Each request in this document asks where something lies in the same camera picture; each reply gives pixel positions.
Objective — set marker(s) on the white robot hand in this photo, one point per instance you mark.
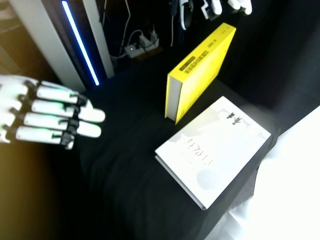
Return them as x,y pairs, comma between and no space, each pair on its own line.
50,120
216,6

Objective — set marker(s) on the thick yellow book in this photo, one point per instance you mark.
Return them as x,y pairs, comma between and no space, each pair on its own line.
200,72

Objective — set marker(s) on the white plug adapter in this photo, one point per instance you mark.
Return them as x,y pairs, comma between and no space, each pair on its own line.
150,37

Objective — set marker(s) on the grey white pillar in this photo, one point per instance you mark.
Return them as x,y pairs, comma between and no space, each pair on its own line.
47,42

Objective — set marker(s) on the blue LED light strip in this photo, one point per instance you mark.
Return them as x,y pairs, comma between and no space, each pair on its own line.
80,42

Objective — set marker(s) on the white power strip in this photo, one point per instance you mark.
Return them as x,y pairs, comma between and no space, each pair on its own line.
132,50

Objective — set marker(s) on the white book with grey print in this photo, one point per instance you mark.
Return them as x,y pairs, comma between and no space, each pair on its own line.
215,150

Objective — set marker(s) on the white sheet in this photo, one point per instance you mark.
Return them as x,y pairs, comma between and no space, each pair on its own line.
287,187

